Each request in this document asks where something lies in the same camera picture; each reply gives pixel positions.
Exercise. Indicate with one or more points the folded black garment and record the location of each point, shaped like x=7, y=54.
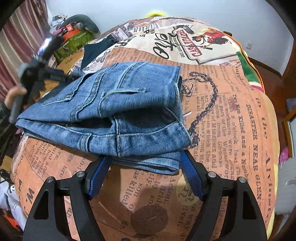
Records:
x=91, y=51

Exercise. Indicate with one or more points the person left hand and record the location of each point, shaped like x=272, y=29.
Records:
x=12, y=94

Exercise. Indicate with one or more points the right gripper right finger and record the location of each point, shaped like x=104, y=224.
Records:
x=243, y=219

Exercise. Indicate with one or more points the green fabric storage box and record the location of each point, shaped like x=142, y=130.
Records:
x=73, y=45

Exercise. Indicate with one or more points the bamboo lap desk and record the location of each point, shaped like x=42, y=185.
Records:
x=67, y=65

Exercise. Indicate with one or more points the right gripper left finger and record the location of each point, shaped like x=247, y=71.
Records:
x=47, y=218

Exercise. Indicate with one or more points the orange box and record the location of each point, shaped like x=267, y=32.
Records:
x=70, y=34

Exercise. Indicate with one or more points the newspaper print bed blanket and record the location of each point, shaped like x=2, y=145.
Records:
x=229, y=125

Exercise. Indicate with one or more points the yellow curved pillow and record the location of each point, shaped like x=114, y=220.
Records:
x=154, y=14

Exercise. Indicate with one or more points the pile of clothes on box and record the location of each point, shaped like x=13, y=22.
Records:
x=60, y=23

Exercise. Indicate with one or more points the grey neck pillow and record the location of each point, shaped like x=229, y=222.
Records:
x=84, y=23

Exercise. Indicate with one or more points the blue denim jeans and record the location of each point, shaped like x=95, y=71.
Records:
x=130, y=111

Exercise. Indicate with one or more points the striped red beige curtain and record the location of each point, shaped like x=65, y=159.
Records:
x=21, y=36

